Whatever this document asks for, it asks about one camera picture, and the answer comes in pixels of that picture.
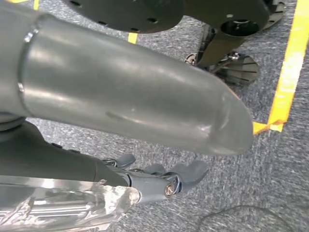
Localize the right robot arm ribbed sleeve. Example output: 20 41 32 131
0 112 26 143

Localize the black round robot plate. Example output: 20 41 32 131
61 0 185 34

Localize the yellow floor tape outline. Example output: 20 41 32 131
5 0 309 135

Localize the crumpled clear tape wrap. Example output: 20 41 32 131
0 176 141 232

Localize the black robot foot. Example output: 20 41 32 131
184 0 286 87

